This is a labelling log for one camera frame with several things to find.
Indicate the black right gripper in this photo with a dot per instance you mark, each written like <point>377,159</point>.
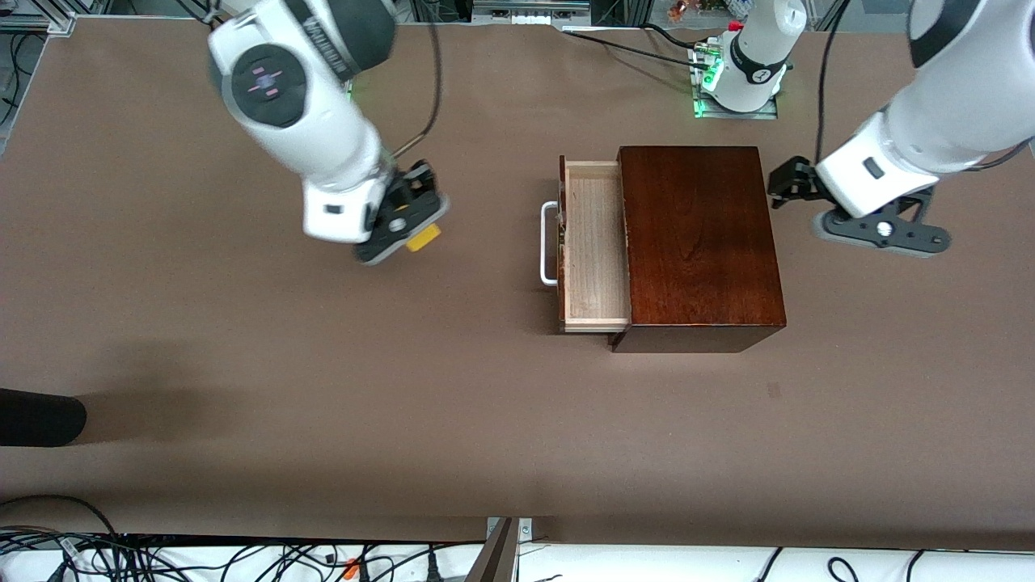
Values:
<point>414,187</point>

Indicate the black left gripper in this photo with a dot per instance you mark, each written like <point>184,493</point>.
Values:
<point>794,181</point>

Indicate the yellow cube block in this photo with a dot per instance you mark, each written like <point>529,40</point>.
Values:
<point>424,238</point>

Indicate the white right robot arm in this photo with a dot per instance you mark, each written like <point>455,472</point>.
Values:
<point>323,121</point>

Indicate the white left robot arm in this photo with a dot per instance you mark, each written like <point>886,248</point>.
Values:
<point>954,121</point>

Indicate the dark brown wooden cabinet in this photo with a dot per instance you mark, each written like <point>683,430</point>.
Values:
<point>703,242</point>

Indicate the dark grey metal beam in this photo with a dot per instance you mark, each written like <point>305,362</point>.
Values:
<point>497,562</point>

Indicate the white lower shelf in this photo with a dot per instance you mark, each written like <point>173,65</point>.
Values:
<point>647,566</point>

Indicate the black cylindrical object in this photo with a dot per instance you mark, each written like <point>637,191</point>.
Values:
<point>40,416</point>

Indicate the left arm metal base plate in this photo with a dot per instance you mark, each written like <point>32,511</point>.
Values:
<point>752,115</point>

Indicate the metal frame with white strip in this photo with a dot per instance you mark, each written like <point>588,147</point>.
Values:
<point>530,18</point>

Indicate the small metal corner bracket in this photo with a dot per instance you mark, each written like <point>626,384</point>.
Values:
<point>525,529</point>

